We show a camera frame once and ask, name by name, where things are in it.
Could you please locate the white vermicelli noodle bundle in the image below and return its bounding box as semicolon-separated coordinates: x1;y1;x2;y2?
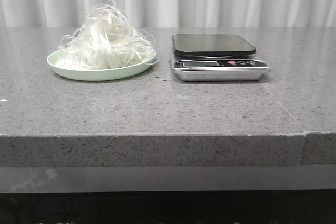
57;0;158;70

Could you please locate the black silver kitchen scale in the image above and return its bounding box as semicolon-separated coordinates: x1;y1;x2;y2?
172;34;270;81

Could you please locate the light green round plate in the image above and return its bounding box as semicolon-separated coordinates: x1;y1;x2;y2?
47;51;159;81

